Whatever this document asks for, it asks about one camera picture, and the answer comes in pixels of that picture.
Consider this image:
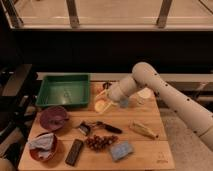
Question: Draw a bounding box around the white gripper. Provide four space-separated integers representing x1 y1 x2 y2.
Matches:
94 75 139 114

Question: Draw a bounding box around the yellow red apple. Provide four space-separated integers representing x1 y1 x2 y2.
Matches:
94 100 107 114

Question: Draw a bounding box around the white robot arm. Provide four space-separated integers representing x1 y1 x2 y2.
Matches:
104 62 213 151

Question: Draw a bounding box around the green plastic tray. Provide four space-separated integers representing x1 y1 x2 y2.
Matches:
36 74 90 108

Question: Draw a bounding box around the blue plastic cup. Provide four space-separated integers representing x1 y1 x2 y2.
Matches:
119 98 130 108

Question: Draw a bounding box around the white paper cup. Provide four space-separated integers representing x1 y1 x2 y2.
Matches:
136 88 152 105

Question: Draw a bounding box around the bunch of dark grapes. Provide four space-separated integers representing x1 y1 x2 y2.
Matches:
85 135 118 151

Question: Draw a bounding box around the blue sponge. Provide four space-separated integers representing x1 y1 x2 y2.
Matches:
110 141 134 162

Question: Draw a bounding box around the dark purple bowl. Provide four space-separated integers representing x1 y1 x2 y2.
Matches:
39 106 69 131

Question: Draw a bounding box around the black rectangular remote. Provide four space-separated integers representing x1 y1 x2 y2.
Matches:
65 139 84 166

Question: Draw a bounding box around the grey blue cloth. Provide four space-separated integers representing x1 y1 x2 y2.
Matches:
28 133 54 159

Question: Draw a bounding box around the brown bowl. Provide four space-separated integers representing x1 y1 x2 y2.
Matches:
28 133 57 162

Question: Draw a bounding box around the black chair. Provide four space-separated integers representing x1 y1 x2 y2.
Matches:
0 63 38 161

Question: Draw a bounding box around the black handled peeler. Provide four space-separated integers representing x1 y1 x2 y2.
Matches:
77 121 122 136

